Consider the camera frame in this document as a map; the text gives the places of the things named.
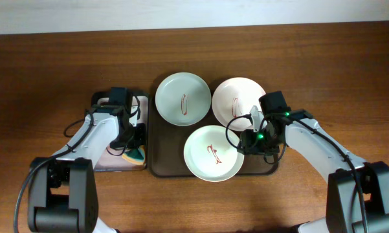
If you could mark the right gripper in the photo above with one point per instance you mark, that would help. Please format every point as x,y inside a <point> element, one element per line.
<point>247,140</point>

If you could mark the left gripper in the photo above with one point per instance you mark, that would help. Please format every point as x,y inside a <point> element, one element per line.
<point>140,140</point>

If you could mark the green and yellow sponge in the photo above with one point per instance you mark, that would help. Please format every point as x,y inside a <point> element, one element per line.
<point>136,156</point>

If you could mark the pale green plate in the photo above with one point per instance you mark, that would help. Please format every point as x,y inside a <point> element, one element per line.
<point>183,99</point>

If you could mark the cream white plate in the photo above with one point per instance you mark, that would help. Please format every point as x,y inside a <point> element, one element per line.
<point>209,154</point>

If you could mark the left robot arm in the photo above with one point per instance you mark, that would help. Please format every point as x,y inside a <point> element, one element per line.
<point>62,194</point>

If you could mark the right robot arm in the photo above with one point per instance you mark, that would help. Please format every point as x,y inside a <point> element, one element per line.
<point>358,191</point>

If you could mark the small black sponge tray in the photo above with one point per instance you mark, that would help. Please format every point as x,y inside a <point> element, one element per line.
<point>111,160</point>

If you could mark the pale pink plate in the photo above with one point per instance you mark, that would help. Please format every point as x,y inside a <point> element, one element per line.
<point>235,97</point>

